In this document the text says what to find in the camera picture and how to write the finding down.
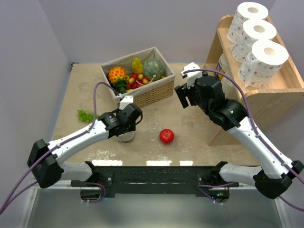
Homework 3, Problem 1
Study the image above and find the floral roll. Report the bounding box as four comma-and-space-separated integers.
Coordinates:
227, 2, 268, 43
238, 40, 289, 88
231, 19, 277, 63

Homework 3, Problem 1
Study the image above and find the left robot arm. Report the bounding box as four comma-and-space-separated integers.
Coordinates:
27, 104, 143, 189

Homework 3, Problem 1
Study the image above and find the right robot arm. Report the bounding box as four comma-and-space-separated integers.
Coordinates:
175, 72, 304, 199

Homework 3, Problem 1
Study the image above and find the green netted melon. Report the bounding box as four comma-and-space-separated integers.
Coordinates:
142, 58, 164, 81

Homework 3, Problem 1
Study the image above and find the wicker basket with liner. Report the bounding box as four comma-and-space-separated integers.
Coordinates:
101, 47, 175, 108

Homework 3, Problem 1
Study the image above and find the red apple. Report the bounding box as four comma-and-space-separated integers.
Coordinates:
159, 129, 175, 144

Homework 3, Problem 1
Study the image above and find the red lychee cluster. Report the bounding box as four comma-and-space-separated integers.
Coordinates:
126, 73, 150, 90

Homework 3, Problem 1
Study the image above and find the green grape bunch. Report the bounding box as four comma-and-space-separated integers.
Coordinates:
77, 109, 94, 124

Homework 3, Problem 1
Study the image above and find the yellow banana bunch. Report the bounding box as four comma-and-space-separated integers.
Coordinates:
131, 57, 143, 74

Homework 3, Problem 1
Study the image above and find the orange pineapple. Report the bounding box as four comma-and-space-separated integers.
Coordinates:
108, 66, 129, 94

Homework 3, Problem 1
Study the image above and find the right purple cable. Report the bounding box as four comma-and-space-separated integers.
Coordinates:
181, 68, 304, 211

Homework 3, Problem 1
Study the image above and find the purple cable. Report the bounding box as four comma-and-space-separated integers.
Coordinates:
181, 68, 304, 211
0, 82, 123, 214

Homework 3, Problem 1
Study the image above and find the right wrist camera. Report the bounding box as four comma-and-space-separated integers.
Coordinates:
180, 62, 202, 89

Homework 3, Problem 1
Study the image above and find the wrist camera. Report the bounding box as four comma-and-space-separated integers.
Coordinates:
180, 62, 202, 89
119, 95, 133, 110

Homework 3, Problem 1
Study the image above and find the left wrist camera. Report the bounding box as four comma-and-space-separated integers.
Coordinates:
119, 95, 133, 110

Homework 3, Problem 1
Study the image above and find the black base frame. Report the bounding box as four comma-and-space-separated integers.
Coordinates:
71, 166, 226, 200

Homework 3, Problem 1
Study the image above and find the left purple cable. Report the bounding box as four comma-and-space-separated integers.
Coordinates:
0, 82, 123, 214

